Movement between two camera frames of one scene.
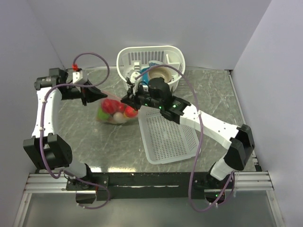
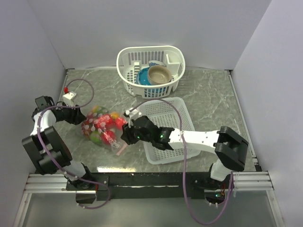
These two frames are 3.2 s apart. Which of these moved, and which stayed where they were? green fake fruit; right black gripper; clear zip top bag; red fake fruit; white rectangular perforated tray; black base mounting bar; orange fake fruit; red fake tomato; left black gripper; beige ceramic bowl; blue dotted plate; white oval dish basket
Moved: green fake fruit; left black gripper; red fake fruit; red fake tomato; clear zip top bag; right black gripper
Stayed: white rectangular perforated tray; orange fake fruit; beige ceramic bowl; black base mounting bar; white oval dish basket; blue dotted plate
